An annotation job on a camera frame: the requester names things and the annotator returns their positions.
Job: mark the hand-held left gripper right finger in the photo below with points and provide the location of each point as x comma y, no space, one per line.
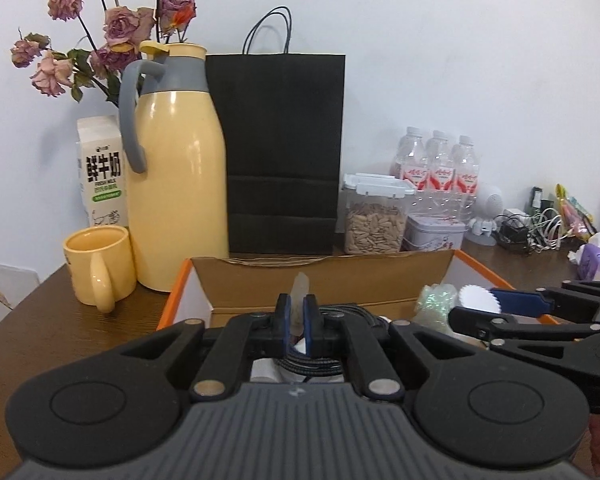
308,320

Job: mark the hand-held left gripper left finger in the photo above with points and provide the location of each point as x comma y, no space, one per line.
286,320

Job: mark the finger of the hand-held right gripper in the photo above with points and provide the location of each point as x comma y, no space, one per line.
520,302
480,322

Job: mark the white ridged bottle cap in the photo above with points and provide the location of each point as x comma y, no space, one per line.
475,299

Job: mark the red orange cardboard box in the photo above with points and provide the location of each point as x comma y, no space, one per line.
330,280

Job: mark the purple tissue pack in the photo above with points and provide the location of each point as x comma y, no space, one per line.
597,260

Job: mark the white robot figurine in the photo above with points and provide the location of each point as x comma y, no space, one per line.
486,210

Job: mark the grey metal tin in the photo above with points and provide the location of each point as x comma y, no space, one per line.
432,232

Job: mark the colourful snack packet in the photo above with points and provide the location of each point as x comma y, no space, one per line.
572,215

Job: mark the clear seed container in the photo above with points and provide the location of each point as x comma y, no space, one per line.
375,220

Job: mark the black paper bag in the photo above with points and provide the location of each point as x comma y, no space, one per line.
280,160

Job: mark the yellow thermos jug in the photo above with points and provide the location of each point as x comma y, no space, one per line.
180,170

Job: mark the yellow mug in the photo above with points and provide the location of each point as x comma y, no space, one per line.
100,265

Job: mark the white milk carton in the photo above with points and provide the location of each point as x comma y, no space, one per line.
102,175

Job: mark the white printed booklet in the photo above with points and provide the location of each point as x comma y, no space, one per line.
5,290

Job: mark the dried pink rose bouquet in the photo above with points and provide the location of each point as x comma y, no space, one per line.
115,25

